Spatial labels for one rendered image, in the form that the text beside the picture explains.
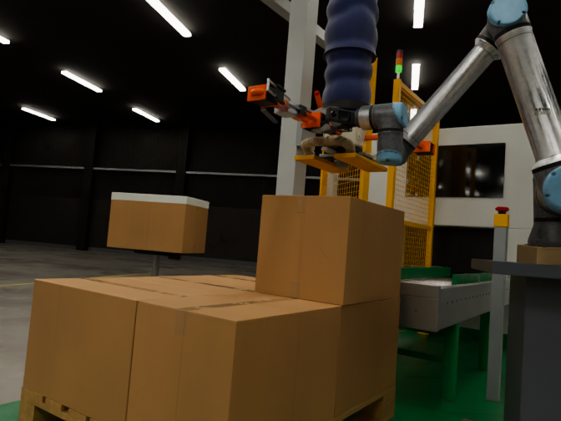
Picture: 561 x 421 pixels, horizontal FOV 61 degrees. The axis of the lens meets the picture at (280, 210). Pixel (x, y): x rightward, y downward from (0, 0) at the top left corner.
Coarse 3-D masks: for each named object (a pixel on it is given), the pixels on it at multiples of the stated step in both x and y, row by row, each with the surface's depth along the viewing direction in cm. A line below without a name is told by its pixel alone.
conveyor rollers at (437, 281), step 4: (404, 280) 344; (408, 280) 351; (412, 280) 350; (416, 280) 357; (420, 280) 356; (424, 280) 363; (428, 280) 370; (432, 280) 376; (436, 280) 375; (440, 280) 382; (444, 280) 389; (448, 280) 388; (428, 284) 317; (432, 284) 323; (436, 284) 323; (440, 284) 329; (444, 284) 336; (448, 284) 335
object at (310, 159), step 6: (300, 156) 202; (306, 156) 200; (312, 156) 199; (318, 156) 201; (306, 162) 207; (312, 162) 206; (318, 162) 205; (324, 162) 206; (330, 162) 210; (318, 168) 220; (324, 168) 219; (330, 168) 217; (336, 168) 216; (342, 168) 220
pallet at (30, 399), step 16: (32, 400) 173; (48, 400) 167; (368, 400) 194; (384, 400) 208; (32, 416) 172; (48, 416) 176; (64, 416) 161; (80, 416) 156; (368, 416) 210; (384, 416) 209
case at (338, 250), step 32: (288, 224) 188; (320, 224) 180; (352, 224) 177; (384, 224) 203; (288, 256) 187; (320, 256) 179; (352, 256) 178; (384, 256) 204; (256, 288) 194; (288, 288) 185; (320, 288) 178; (352, 288) 178; (384, 288) 205
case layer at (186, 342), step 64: (64, 320) 167; (128, 320) 148; (192, 320) 132; (256, 320) 131; (320, 320) 160; (384, 320) 206; (64, 384) 163; (128, 384) 145; (192, 384) 130; (256, 384) 132; (320, 384) 161; (384, 384) 208
